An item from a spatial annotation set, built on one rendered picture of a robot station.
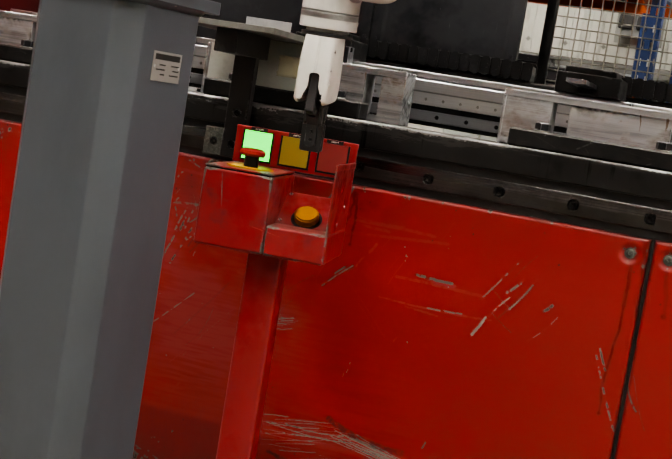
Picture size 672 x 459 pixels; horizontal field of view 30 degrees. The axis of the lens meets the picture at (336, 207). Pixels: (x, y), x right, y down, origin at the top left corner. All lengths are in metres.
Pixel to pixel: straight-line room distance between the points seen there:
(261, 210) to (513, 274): 0.45
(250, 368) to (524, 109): 0.65
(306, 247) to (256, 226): 0.08
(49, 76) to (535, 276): 0.88
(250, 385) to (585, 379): 0.53
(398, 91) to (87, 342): 0.90
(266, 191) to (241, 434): 0.38
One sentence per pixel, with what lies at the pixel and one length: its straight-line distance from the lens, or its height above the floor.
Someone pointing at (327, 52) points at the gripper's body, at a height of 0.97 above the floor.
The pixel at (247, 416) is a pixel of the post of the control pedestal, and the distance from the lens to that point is 1.95.
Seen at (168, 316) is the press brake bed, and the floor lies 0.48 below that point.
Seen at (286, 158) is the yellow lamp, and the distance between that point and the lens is 1.99.
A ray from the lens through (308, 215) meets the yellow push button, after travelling 1.90.
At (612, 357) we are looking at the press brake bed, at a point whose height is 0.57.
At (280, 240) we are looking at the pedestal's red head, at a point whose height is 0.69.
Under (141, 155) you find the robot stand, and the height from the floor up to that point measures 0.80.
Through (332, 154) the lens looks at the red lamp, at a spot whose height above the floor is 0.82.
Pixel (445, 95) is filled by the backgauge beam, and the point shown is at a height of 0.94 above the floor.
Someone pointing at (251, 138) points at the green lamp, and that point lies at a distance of 2.01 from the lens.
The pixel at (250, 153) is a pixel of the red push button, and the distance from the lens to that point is 1.90.
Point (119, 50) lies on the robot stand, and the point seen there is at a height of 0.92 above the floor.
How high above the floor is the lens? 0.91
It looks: 5 degrees down
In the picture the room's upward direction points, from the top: 9 degrees clockwise
